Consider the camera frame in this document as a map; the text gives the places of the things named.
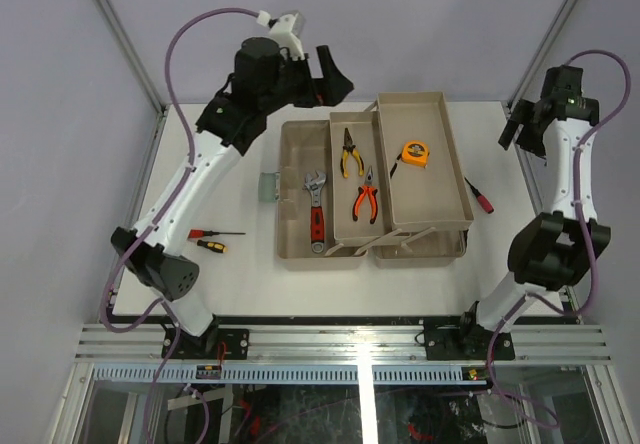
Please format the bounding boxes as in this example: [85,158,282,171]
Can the orange tape measure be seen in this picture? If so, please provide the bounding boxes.
[389,140,430,178]

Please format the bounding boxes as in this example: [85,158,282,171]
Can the grey-green toolbox latch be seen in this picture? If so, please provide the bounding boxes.
[258,172,280,203]

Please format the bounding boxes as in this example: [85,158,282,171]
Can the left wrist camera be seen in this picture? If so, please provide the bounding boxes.
[256,10,306,60]

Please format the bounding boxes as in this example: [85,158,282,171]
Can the aluminium frame post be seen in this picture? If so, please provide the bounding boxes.
[503,0,580,117]
[92,0,166,114]

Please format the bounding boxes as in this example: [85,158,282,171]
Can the red-handled long screwdriver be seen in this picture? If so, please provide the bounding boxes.
[188,229,245,239]

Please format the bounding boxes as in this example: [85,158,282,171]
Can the right aluminium frame post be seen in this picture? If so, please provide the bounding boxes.
[503,0,580,117]

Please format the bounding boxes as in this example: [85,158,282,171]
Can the pink-handled screwdriver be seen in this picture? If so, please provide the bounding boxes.
[464,178,495,214]

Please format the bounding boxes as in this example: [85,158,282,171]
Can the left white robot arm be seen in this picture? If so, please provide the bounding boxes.
[111,37,354,359]

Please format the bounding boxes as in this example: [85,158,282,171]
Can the yellow-black stubby screwdriver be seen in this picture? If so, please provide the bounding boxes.
[196,239,228,254]

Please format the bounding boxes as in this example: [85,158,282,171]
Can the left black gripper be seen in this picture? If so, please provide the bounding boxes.
[257,42,348,114]

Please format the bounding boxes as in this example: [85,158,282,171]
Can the slotted cable duct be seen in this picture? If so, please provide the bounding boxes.
[94,363,473,385]

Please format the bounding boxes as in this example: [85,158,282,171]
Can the aluminium mounting rail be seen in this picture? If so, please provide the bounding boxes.
[74,322,613,364]

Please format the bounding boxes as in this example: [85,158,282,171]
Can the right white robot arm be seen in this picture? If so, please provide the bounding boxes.
[455,65,611,359]

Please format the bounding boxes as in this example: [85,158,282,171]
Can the red-handled adjustable wrench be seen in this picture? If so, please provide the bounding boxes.
[304,170,326,254]

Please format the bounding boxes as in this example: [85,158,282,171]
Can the orange-handled pliers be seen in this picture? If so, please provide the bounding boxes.
[351,167,379,225]

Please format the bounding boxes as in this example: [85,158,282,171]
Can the left aluminium frame post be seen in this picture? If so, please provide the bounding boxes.
[92,0,166,114]

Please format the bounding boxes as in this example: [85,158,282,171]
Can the yellow needle-nose pliers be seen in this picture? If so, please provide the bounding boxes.
[340,128,365,179]

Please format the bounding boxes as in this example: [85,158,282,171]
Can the beige toolbox with smoky lid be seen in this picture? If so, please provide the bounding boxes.
[273,92,474,269]

